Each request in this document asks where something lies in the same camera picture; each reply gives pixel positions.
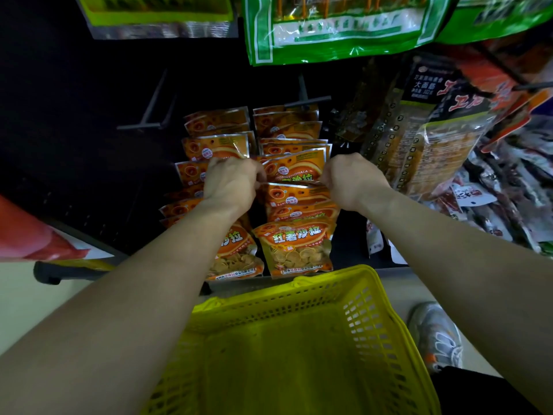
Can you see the person's right hand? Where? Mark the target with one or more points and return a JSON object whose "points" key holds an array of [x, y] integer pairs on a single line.
{"points": [[354, 181]]}

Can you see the person's left hand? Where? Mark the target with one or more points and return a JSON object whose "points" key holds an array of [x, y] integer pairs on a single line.
{"points": [[231, 183]]}

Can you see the person's left fingers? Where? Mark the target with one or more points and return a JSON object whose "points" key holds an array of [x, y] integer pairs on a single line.
{"points": [[258, 175]]}

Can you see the person's right fingers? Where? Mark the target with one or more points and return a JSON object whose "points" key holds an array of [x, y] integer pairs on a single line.
{"points": [[328, 173]]}

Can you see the orange chip snack packet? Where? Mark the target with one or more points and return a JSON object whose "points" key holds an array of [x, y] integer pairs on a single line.
{"points": [[296, 166]]}

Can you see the person's right forearm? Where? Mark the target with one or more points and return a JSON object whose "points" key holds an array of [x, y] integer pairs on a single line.
{"points": [[466, 280]]}

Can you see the person's left forearm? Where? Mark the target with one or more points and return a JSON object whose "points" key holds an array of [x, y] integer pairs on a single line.
{"points": [[129, 306]]}

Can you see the metal display hook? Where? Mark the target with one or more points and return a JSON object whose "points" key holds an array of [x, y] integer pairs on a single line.
{"points": [[518, 77], [306, 98], [149, 111]]}

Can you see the white price tag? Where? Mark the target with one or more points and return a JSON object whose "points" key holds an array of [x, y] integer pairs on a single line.
{"points": [[396, 254], [374, 238]]}

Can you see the rows of orange packets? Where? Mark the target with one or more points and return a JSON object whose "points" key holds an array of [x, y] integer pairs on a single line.
{"points": [[298, 248]]}

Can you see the black label clear strip packet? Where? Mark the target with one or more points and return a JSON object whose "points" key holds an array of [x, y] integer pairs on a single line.
{"points": [[401, 120], [445, 146]]}

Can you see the green white snack bag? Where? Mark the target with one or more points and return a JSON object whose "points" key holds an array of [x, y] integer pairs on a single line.
{"points": [[341, 25]]}

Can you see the pile of dark meat packets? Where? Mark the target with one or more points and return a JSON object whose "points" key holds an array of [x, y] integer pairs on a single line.
{"points": [[505, 194]]}

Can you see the yellow plastic shopping basket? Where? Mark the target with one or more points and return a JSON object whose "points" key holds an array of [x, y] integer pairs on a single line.
{"points": [[298, 354]]}

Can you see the yellow-green snack bag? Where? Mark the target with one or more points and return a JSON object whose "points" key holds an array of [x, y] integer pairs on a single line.
{"points": [[155, 10]]}

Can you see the grey white sneaker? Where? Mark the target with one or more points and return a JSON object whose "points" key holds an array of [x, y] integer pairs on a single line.
{"points": [[435, 334]]}

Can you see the hanging red orange packets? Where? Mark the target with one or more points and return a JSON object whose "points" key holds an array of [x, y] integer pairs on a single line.
{"points": [[509, 95]]}

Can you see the red snack bag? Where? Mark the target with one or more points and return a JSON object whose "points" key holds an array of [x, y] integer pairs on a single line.
{"points": [[30, 237]]}

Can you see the black trouser leg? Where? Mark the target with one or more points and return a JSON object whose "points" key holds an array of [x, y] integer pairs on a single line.
{"points": [[479, 393]]}

